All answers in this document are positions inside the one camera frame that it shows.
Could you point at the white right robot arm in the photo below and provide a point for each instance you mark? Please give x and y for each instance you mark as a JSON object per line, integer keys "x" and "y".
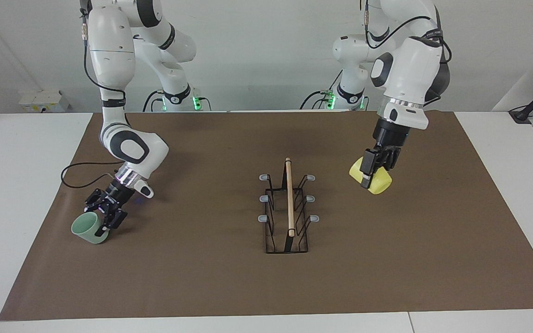
{"x": 114, "y": 55}

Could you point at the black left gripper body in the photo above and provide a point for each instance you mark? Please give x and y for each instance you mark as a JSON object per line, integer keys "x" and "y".
{"x": 390, "y": 135}

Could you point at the yellow plastic cup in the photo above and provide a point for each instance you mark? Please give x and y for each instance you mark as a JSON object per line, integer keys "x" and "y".
{"x": 380, "y": 185}

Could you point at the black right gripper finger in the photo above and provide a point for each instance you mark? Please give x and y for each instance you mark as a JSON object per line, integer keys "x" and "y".
{"x": 114, "y": 219}
{"x": 95, "y": 201}

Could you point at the white power strip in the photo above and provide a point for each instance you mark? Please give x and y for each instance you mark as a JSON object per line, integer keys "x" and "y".
{"x": 40, "y": 101}

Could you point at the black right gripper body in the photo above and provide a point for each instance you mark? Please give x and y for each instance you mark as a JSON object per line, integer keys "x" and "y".
{"x": 118, "y": 194}

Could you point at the brown table mat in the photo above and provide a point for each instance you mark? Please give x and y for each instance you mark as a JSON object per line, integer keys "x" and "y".
{"x": 178, "y": 277}

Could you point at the pale green plastic cup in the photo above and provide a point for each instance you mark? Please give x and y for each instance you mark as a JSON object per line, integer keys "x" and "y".
{"x": 86, "y": 231}

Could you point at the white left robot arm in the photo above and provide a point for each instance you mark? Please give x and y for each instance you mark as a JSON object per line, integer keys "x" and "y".
{"x": 410, "y": 69}

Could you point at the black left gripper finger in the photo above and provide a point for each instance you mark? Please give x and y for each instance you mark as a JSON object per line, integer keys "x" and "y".
{"x": 391, "y": 158}
{"x": 370, "y": 164}

